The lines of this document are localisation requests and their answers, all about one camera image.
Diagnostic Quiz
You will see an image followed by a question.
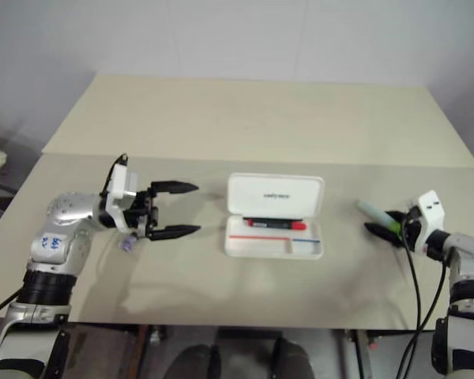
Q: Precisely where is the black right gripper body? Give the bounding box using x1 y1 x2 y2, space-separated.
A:
399 206 423 248

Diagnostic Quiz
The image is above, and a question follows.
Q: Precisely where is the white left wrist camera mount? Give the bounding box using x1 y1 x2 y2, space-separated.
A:
101 163 140 234

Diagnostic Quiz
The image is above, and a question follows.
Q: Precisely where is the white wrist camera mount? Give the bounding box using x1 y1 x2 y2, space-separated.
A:
405 189 447 254
101 163 140 234

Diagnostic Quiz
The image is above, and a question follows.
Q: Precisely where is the dark rounded shape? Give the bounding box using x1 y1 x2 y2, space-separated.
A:
271 337 314 379

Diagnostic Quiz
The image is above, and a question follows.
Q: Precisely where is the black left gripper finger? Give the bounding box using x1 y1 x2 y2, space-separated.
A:
147 224 202 242
149 180 200 196

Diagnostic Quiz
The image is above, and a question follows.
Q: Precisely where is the green marker with pale cap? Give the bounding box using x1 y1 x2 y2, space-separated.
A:
355 200 402 235

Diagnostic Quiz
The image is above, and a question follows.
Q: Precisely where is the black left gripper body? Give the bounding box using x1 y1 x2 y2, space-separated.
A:
122 188 160 241

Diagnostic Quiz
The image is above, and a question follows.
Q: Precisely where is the small purple marker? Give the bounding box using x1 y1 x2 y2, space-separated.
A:
117 235 139 252

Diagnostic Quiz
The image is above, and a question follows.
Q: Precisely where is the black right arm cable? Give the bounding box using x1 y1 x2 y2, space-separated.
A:
399 223 448 379

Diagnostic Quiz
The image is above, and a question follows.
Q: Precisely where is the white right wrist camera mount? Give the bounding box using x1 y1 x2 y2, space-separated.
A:
405 189 447 254

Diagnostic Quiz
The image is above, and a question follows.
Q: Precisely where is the white plastic pencil case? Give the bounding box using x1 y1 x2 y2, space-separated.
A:
224 172 326 261

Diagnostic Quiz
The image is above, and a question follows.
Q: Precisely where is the red marker with black barrel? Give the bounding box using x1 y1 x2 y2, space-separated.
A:
243 217 307 232

